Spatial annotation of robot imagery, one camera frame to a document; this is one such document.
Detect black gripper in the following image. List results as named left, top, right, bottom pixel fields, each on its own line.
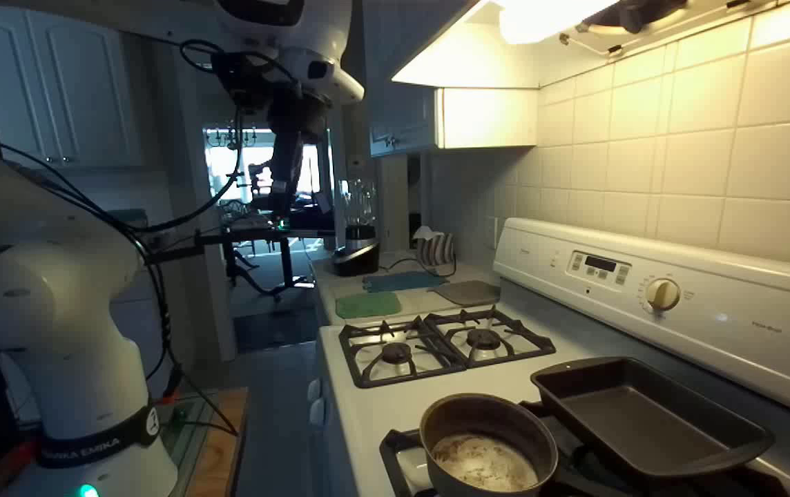
left=266, top=94, right=313, bottom=214

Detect dark rectangular baking pan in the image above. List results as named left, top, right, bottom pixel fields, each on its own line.
left=527, top=356, right=777, bottom=486

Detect large upper wall cabinet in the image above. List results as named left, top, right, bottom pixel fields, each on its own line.
left=347, top=0, right=444, bottom=161

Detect small white upper cabinet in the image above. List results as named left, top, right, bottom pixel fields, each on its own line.
left=430, top=87, right=541, bottom=153

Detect white lit range hood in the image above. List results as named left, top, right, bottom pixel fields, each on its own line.
left=393, top=0, right=785, bottom=92

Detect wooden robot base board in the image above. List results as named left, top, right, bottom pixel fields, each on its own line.
left=0, top=384, right=251, bottom=497

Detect empty black burner grate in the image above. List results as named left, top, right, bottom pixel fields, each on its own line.
left=336, top=308, right=559, bottom=393

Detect green cloth towel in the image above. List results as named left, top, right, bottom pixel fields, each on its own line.
left=335, top=291, right=405, bottom=324

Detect white background kitchen cabinets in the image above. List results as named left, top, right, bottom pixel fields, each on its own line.
left=0, top=3, right=143, bottom=174

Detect round stove timer knob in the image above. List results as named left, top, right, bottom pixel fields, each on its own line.
left=644, top=275, right=686, bottom=315

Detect grey round cooking pot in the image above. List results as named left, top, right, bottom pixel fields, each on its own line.
left=418, top=393, right=561, bottom=497

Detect dark floor mat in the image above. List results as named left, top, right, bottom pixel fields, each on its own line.
left=229, top=302, right=329, bottom=356

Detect grey square pot holder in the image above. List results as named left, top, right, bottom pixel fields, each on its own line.
left=430, top=279, right=502, bottom=309

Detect small countertop dish rack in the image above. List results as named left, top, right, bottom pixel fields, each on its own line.
left=410, top=225, right=458, bottom=272

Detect white gas stove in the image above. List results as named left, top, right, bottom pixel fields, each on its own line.
left=317, top=215, right=790, bottom=497

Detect black countertop appliance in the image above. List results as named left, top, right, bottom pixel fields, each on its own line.
left=332, top=225, right=382, bottom=279

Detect black round hood fan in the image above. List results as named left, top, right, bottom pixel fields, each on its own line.
left=585, top=0, right=693, bottom=40

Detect blue cloth towel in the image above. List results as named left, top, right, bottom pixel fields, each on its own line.
left=361, top=269, right=444, bottom=295

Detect black horizontal tripod bar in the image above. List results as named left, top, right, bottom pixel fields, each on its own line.
left=142, top=204, right=336, bottom=299

